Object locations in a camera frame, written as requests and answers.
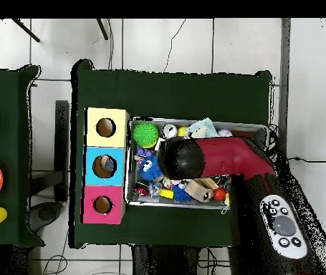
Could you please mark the green spiky ball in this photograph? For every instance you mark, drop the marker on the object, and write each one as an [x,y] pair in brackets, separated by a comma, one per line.
[145,134]

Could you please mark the clear mesh bin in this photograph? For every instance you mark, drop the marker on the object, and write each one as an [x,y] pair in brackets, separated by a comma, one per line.
[145,201]

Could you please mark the small blue fuzzy toy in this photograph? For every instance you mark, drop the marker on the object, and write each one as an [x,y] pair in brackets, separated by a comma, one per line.
[181,195]

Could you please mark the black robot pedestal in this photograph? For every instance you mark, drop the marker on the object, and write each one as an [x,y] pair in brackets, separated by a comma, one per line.
[162,263]

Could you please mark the plain wooden cube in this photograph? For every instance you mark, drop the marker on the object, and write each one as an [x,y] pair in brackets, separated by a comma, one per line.
[196,190]

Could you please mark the yellow ball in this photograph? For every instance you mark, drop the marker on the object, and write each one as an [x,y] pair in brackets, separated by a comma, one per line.
[181,131]

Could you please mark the mint green cloth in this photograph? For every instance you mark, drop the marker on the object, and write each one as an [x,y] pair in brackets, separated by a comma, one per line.
[204,129]

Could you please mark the clear plastic packet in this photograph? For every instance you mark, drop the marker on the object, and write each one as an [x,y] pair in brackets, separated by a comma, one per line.
[109,166]

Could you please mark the blue fuzzy toy with eyes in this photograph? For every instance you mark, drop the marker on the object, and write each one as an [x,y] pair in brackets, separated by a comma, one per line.
[149,168]

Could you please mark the wooden box with three holes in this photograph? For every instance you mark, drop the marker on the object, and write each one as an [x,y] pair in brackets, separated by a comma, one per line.
[120,141]

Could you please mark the white baseball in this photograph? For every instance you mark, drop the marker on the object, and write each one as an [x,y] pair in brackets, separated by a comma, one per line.
[225,133]

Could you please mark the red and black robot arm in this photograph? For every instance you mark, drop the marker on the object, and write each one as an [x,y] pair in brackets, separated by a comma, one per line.
[243,157]

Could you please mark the grey floor strip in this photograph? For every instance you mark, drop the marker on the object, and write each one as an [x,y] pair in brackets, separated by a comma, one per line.
[285,86]

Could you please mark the black tripod leg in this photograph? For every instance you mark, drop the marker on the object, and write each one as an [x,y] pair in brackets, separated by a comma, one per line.
[102,28]
[25,30]

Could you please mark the dark green tablecloth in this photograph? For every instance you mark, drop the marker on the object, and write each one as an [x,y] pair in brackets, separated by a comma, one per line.
[168,97]
[13,143]

